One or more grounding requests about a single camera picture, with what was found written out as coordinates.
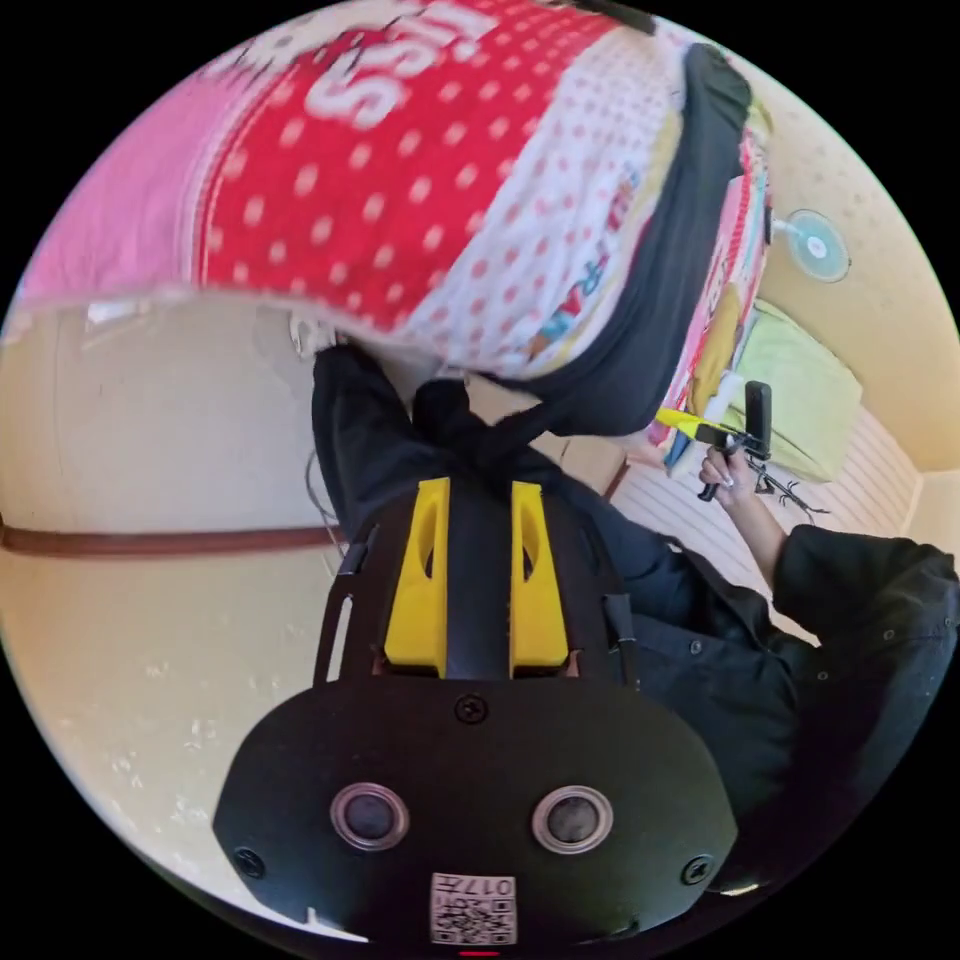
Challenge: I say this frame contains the pale blue fan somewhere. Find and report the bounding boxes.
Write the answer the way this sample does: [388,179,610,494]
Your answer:
[770,207,853,286]

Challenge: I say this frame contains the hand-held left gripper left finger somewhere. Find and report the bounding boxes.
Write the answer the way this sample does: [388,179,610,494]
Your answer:
[383,476,452,674]

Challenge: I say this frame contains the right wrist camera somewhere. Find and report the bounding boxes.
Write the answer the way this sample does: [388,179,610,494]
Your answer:
[740,380,775,461]

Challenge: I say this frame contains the person's right hand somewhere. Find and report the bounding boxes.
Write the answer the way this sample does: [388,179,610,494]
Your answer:
[698,447,756,520]

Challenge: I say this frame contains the person's right forearm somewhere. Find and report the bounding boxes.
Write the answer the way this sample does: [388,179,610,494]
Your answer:
[728,491,793,600]

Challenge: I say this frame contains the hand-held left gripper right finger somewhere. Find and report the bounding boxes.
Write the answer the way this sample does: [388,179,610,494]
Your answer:
[509,481,571,671]

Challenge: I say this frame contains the bed with printed dotted sheet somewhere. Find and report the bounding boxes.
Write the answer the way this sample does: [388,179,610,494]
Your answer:
[0,0,775,470]

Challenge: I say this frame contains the light green pillow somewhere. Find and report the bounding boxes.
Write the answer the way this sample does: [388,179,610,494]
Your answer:
[731,298,865,486]

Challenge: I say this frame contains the black pants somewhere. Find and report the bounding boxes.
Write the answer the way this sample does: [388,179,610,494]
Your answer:
[311,41,754,545]

